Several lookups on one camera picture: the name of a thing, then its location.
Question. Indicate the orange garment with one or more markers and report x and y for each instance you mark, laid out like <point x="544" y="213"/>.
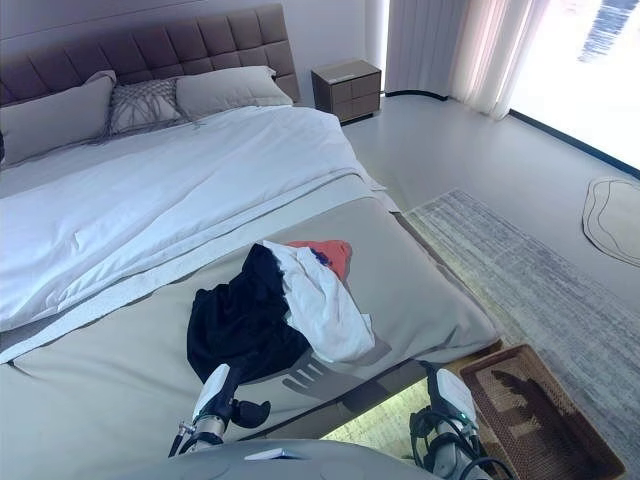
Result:
<point x="336" y="255"/>

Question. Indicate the grey robot torso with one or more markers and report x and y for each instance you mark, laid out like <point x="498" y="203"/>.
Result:
<point x="320" y="462"/>

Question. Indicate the large bed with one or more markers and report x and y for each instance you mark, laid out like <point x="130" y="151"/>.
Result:
<point x="125" y="375"/>

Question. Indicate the large beige pillow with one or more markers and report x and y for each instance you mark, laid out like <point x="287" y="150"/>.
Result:
<point x="50" y="120"/>
<point x="230" y="90"/>

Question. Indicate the white sheer curtain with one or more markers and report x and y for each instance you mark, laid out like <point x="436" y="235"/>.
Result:
<point x="440" y="50"/>

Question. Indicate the brown tufted headboard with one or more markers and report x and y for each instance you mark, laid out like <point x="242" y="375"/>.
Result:
<point x="150" y="50"/>

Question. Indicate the brown wicker basket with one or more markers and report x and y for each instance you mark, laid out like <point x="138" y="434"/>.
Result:
<point x="540" y="415"/>

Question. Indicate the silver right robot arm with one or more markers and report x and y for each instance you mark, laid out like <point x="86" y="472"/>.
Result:
<point x="452" y="457"/>

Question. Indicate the small cream floor mat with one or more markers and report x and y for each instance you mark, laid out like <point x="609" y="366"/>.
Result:
<point x="617" y="220"/>

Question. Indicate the white duvet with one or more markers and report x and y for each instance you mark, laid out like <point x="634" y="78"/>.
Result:
<point x="175" y="180"/>

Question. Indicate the black and white left hand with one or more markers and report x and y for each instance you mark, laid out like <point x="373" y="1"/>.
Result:
<point x="212" y="392"/>

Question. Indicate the grey striped rug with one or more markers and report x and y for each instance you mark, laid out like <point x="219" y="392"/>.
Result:
<point x="525" y="280"/>

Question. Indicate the black window floor track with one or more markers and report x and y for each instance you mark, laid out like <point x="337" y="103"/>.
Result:
<point x="575" y="144"/>

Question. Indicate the white garment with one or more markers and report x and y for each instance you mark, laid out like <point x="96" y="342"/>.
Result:
<point x="325" y="310"/>

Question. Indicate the black and white right hand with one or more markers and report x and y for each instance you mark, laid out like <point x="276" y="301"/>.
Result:
<point x="452" y="392"/>

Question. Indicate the black garment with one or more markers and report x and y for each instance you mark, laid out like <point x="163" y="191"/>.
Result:
<point x="235" y="325"/>

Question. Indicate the brown wooden nightstand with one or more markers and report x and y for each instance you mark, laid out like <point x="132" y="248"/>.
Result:
<point x="350" y="90"/>

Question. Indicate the grey patterned decorative pillow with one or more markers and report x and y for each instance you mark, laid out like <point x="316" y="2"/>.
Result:
<point x="142" y="105"/>

